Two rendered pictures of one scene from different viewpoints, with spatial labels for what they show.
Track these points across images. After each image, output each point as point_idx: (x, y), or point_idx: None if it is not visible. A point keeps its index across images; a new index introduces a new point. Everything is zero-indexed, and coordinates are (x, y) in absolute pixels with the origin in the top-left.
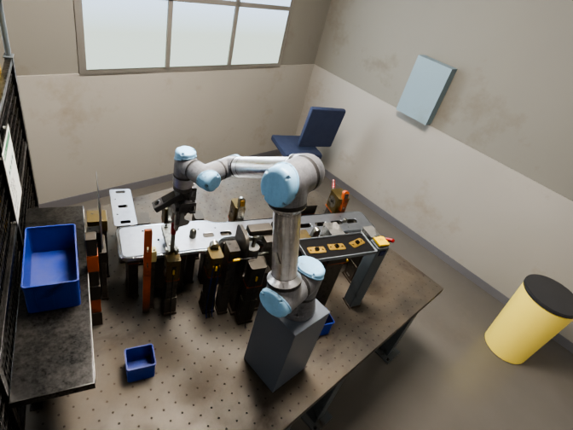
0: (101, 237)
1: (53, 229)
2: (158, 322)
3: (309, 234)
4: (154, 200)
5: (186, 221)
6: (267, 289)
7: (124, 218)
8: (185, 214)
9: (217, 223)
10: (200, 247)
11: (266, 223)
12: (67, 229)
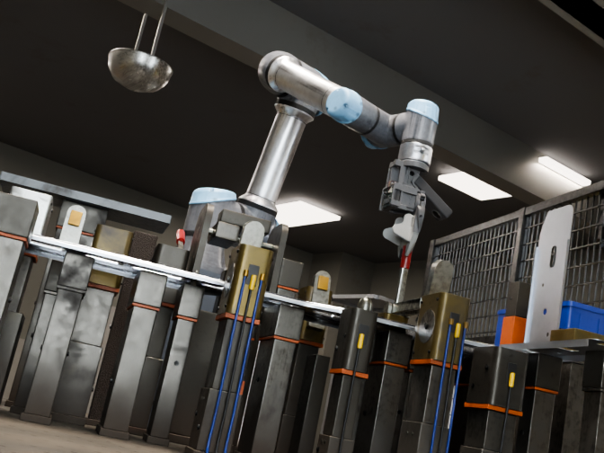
0: (527, 324)
1: (596, 316)
2: None
3: (52, 251)
4: None
5: (388, 230)
6: (276, 219)
7: (534, 350)
8: (394, 229)
9: (306, 301)
10: (339, 322)
11: (230, 210)
12: (577, 312)
